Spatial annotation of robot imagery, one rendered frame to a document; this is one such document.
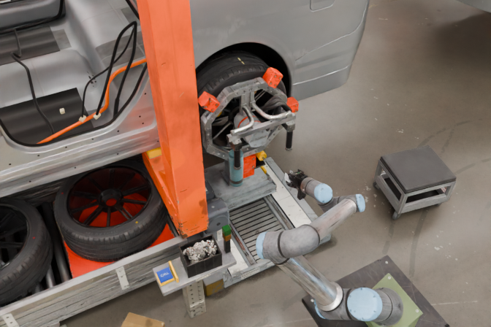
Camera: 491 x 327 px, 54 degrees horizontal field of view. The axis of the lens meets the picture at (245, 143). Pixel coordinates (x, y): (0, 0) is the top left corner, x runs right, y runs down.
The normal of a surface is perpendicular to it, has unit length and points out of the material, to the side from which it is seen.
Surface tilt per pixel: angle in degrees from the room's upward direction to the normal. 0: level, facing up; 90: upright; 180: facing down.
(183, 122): 90
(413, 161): 0
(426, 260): 0
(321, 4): 90
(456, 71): 0
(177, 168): 90
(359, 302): 41
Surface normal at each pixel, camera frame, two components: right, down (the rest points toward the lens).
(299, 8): 0.46, 0.61
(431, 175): 0.00, -0.73
